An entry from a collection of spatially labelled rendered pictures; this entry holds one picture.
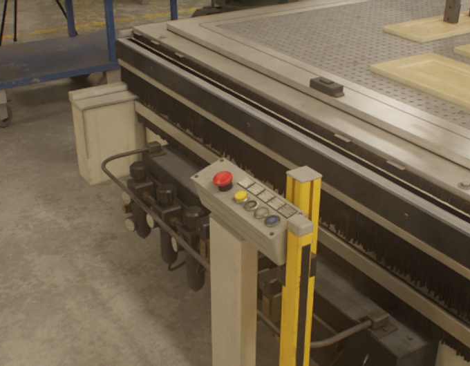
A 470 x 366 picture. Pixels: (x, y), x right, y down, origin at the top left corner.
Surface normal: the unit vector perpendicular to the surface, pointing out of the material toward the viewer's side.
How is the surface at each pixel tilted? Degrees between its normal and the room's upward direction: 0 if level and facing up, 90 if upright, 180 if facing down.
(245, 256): 90
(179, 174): 0
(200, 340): 0
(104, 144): 90
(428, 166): 0
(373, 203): 90
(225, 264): 90
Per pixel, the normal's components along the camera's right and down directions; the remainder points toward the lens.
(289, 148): -0.84, 0.25
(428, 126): 0.00, -0.89
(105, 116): 0.54, 0.39
